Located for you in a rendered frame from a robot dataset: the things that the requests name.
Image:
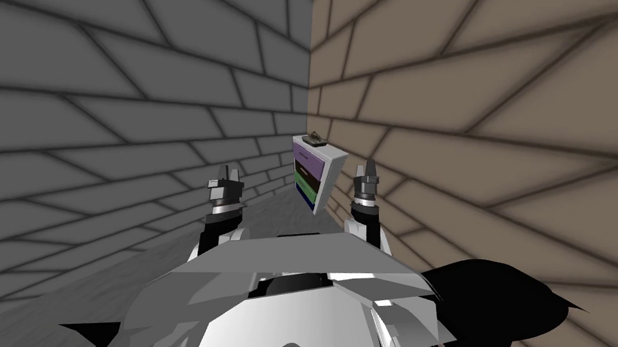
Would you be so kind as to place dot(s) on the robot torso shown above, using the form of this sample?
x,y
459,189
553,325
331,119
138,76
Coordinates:
x,y
306,255

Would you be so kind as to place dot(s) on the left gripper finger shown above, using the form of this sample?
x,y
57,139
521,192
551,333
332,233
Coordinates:
x,y
222,172
234,173

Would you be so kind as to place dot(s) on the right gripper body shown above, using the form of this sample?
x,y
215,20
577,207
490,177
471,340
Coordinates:
x,y
366,187

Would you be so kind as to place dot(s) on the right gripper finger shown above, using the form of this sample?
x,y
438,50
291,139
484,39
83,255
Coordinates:
x,y
371,169
360,171

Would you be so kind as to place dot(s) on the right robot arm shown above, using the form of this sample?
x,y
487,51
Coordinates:
x,y
365,219

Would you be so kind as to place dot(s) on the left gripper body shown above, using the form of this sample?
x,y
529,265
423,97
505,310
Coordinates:
x,y
229,191

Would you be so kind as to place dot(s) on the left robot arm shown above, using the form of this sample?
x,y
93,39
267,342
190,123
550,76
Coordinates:
x,y
217,232

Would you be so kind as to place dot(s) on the white cabinet with coloured drawers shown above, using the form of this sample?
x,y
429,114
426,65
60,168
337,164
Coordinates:
x,y
335,169

